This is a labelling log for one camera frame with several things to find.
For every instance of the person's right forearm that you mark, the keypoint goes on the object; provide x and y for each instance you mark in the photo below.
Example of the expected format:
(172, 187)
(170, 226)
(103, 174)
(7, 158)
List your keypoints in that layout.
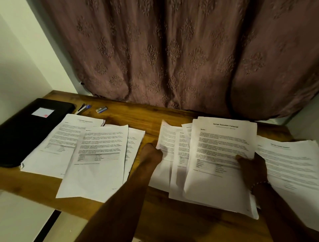
(281, 214)

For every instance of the printed paper sheet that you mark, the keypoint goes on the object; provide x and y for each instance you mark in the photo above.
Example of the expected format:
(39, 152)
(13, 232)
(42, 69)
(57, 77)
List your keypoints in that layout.
(180, 159)
(133, 149)
(167, 142)
(187, 129)

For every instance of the black folder with white label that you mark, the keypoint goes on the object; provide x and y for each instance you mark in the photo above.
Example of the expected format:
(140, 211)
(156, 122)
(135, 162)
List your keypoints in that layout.
(22, 134)

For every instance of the person's left hand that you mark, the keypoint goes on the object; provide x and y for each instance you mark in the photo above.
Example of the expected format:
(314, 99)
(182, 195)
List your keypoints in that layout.
(150, 157)

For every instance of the person's right hand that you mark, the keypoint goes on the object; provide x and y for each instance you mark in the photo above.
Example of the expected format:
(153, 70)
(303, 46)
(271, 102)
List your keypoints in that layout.
(254, 172)

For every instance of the person's right thumb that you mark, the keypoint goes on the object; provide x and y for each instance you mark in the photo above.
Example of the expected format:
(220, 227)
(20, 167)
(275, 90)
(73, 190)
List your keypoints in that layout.
(243, 159)

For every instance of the person's left forearm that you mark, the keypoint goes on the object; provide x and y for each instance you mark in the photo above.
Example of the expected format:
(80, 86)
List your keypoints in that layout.
(117, 209)

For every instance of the black pen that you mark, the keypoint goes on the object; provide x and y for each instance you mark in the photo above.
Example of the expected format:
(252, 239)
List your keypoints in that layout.
(80, 108)

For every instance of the printed transcript paper stack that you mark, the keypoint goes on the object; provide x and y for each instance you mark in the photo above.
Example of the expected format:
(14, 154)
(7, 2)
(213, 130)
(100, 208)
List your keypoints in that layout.
(219, 149)

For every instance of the small silver stapler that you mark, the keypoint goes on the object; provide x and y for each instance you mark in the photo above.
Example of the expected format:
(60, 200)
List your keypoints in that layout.
(101, 109)

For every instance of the person's left fingers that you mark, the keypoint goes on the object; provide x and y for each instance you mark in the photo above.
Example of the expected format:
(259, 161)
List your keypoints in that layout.
(157, 152)

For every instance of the blue pen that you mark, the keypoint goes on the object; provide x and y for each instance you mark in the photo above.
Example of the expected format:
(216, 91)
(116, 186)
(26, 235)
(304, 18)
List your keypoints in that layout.
(85, 108)

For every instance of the printed paper stack with title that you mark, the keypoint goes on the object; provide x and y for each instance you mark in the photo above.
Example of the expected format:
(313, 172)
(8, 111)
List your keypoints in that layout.
(54, 147)

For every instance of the printed sheet with grey table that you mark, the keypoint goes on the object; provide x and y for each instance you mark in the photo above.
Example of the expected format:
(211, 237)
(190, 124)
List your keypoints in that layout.
(97, 162)

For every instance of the brown patterned curtain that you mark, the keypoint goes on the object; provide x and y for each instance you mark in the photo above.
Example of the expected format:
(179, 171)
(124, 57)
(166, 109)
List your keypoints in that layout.
(174, 49)

